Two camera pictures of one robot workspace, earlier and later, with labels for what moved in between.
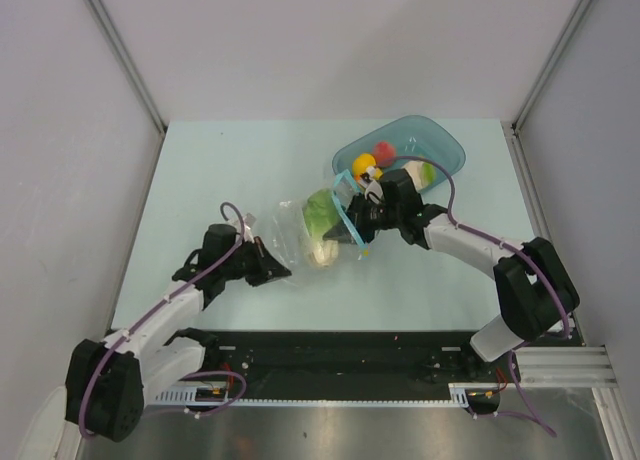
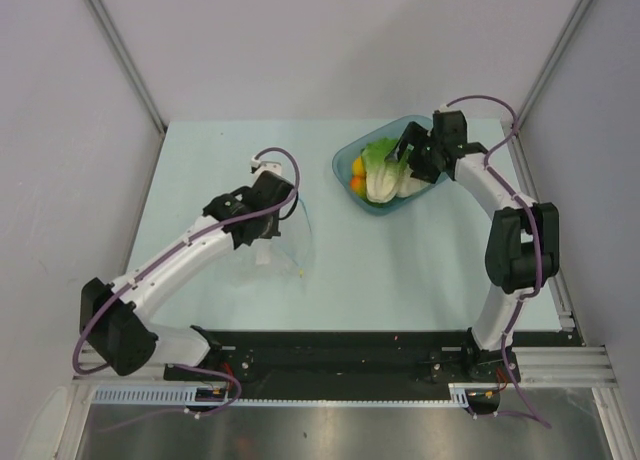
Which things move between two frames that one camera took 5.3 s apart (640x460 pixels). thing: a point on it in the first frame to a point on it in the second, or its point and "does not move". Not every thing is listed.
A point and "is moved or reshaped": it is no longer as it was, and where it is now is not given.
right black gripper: [357, 214] to [415, 135]
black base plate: [370, 363] does not move
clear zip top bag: [301, 226] is moved or reshaped
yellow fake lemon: [361, 162] does not move
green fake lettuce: [321, 212] to [382, 175]
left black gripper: [271, 268] to [273, 228]
